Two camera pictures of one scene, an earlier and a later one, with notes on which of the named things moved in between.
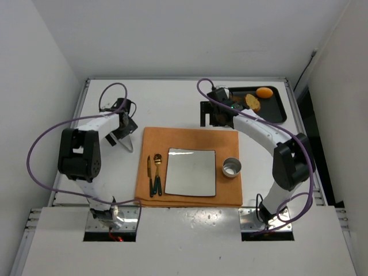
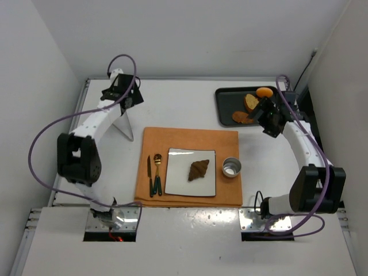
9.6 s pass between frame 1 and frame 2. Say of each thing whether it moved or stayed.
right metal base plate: stayed
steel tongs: moved
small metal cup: stayed
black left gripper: moved
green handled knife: stayed
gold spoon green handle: stayed
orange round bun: stayed
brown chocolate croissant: moved
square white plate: stayed
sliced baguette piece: stayed
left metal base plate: stayed
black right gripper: moved
